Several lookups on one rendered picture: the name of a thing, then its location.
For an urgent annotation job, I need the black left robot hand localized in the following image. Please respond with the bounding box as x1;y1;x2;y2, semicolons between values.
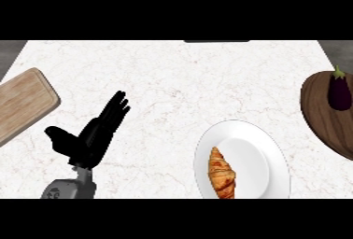
43;90;133;171

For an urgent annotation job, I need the white plate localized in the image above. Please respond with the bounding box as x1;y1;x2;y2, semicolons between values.
194;119;293;200

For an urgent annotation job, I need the purple eggplant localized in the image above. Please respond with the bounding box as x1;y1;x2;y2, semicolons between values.
327;64;353;112

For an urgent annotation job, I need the pale wooden cutting board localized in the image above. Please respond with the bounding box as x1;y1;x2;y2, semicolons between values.
0;67;62;148

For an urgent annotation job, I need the golden brown croissant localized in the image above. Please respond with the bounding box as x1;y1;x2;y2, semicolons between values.
207;146;238;200

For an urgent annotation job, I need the dark grey flat object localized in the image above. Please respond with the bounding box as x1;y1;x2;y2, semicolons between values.
183;39;251;44

